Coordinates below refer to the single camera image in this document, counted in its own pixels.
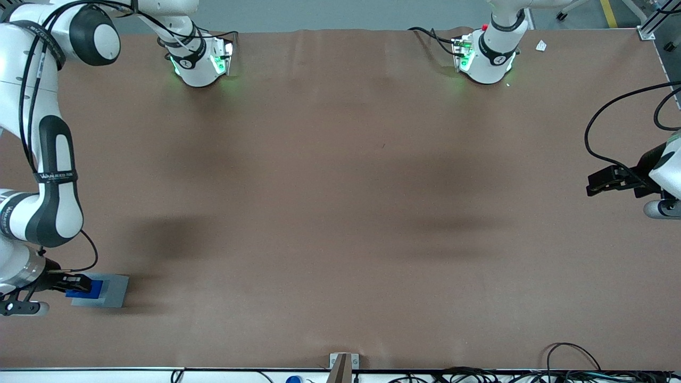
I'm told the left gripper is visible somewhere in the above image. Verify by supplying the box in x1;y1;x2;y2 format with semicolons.
587;139;681;200

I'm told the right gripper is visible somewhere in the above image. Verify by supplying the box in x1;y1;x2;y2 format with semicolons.
21;259;92;298

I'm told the blue rectangular part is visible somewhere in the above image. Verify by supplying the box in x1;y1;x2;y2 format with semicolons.
66;280;105;299

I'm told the gray square base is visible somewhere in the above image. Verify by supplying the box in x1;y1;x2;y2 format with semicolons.
71;273;130;309

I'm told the white leg with black caster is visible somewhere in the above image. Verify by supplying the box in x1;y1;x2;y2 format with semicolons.
555;0;583;22

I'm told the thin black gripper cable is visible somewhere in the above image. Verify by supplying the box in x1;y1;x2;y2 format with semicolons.
40;229;99;274

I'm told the long black looping cable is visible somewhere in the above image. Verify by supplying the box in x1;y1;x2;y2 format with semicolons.
584;81;681;184

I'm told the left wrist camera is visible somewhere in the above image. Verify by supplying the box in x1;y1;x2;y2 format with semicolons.
643;198;681;220

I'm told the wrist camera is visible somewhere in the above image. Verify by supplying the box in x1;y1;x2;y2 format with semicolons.
643;198;681;220
0;299;50;318

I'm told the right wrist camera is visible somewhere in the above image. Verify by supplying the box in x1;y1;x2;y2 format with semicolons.
0;299;50;318

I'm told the short black curved cable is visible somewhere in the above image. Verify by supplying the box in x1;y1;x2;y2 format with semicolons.
653;87;681;132

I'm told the black printed velcro strap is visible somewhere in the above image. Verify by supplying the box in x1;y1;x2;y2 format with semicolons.
34;169;79;185

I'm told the aluminium profile frame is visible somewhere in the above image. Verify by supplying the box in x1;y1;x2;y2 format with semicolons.
636;0;681;41

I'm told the black arched cable loop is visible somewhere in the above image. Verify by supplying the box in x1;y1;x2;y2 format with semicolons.
546;343;603;373

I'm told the black cable tangle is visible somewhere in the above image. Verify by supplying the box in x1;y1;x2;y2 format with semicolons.
388;366;681;383

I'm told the black cable at arm base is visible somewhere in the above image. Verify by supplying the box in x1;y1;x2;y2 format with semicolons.
408;26;460;57

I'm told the metal bracket with wooden bar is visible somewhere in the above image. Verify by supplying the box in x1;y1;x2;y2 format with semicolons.
329;352;360;383

